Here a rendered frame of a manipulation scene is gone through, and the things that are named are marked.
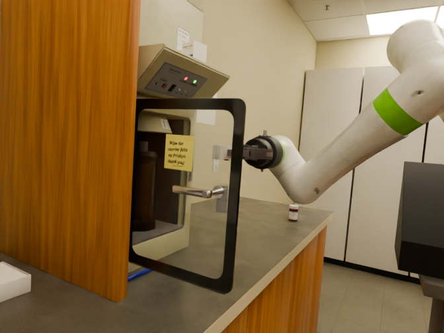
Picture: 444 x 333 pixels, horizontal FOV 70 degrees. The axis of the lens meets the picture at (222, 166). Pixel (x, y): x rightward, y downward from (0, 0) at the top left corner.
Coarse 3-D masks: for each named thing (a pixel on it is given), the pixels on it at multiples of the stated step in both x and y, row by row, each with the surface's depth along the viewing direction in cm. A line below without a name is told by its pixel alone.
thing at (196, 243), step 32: (160, 128) 71; (192, 128) 67; (224, 128) 63; (160, 160) 71; (192, 160) 67; (224, 160) 63; (160, 192) 72; (224, 192) 64; (160, 224) 72; (192, 224) 68; (224, 224) 64; (160, 256) 72; (192, 256) 68; (224, 256) 64; (224, 288) 64
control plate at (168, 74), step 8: (168, 64) 75; (160, 72) 75; (168, 72) 77; (176, 72) 79; (184, 72) 81; (152, 80) 76; (160, 80) 78; (168, 80) 80; (176, 80) 82; (184, 80) 84; (192, 80) 86; (200, 80) 88; (152, 88) 78; (160, 88) 80; (168, 88) 82; (176, 88) 84; (184, 88) 87; (192, 88) 89; (176, 96) 88; (184, 96) 90; (192, 96) 93
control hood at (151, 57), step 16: (144, 48) 72; (160, 48) 70; (144, 64) 72; (160, 64) 73; (176, 64) 77; (192, 64) 80; (208, 64) 86; (144, 80) 74; (208, 80) 91; (224, 80) 96; (160, 96) 84; (208, 96) 98
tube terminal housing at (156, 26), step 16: (144, 0) 78; (160, 0) 83; (176, 0) 89; (144, 16) 79; (160, 16) 84; (176, 16) 90; (192, 16) 96; (144, 32) 79; (160, 32) 84; (176, 32) 90; (192, 32) 97; (144, 96) 82; (128, 272) 83
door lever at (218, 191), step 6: (174, 186) 63; (180, 186) 63; (186, 186) 63; (216, 186) 64; (174, 192) 64; (180, 192) 63; (186, 192) 62; (192, 192) 61; (198, 192) 61; (204, 192) 60; (210, 192) 60; (216, 192) 62; (222, 192) 63
